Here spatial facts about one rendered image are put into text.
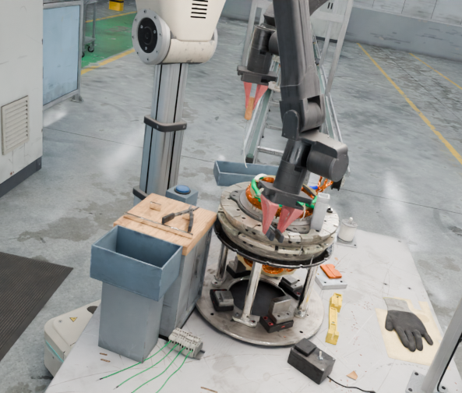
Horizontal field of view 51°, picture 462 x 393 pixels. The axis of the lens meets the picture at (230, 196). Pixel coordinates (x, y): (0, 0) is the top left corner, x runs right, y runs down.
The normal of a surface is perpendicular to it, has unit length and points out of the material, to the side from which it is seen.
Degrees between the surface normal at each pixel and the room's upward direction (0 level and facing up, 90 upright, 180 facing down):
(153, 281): 90
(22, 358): 0
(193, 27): 90
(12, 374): 0
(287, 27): 95
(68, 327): 0
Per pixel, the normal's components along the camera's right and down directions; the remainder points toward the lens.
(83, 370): 0.17, -0.89
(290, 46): -0.67, 0.30
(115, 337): -0.31, 0.36
